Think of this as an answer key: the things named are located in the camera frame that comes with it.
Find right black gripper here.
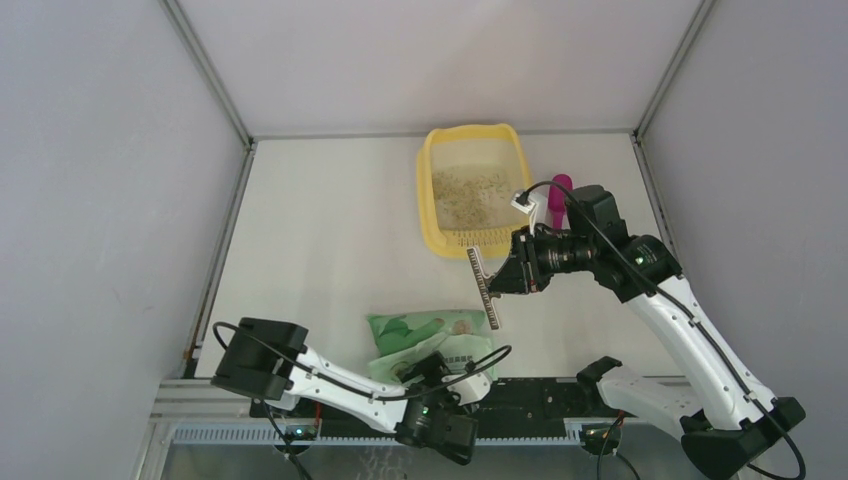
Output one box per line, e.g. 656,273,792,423
486,225,596,296

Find green cat litter bag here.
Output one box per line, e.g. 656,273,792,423
366,310,494,384

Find pink plastic litter scoop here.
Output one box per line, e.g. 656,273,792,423
547,174,573,230

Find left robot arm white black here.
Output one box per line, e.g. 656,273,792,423
211,317,493,465

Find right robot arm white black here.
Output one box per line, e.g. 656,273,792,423
475,185,805,479

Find scattered clean litter grains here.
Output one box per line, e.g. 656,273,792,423
432,166,515,230

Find yellow plastic litter box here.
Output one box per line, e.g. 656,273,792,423
416,123,532,259

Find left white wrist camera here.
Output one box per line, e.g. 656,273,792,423
442,372,493,406

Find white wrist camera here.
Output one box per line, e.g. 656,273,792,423
442,372,493,406
510,190,548,235

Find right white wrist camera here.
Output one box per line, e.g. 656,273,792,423
510,190,548,235

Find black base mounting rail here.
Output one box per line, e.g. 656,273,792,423
271,378,619,438

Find left black camera cable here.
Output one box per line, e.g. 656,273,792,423
211,321,515,480

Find black camera cable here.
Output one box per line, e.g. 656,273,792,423
519,180,808,480
211,321,515,480

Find white slotted cable duct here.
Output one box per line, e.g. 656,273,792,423
171,423,582,447

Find right black camera cable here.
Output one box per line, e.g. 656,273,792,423
519,180,808,480

